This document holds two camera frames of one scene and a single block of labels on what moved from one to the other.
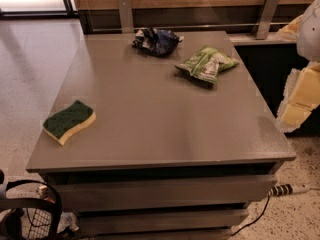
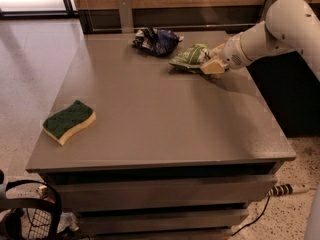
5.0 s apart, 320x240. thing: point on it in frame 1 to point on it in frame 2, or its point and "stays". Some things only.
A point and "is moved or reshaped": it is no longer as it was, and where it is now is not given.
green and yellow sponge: x=62 y=125 stays
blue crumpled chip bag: x=157 y=42 stays
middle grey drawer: x=167 y=219 stays
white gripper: x=309 y=34 to x=232 y=55
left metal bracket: x=125 y=12 stays
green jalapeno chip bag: x=207 y=64 is moved or reshaped
